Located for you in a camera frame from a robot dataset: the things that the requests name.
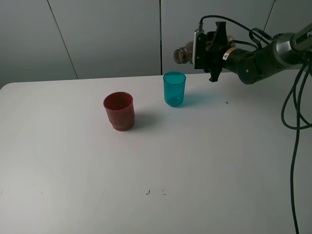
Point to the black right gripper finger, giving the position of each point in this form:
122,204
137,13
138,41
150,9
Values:
220,35
215,72

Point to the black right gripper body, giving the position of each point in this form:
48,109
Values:
221,54

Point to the clear brownish plastic bottle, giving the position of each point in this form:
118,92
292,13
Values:
184,54

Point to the blue translucent plastic cup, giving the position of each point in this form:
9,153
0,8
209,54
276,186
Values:
174,88

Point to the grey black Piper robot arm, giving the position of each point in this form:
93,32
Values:
286,51

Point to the red plastic cup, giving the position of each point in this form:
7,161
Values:
120,110

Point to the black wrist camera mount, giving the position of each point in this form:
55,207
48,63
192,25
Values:
199,50

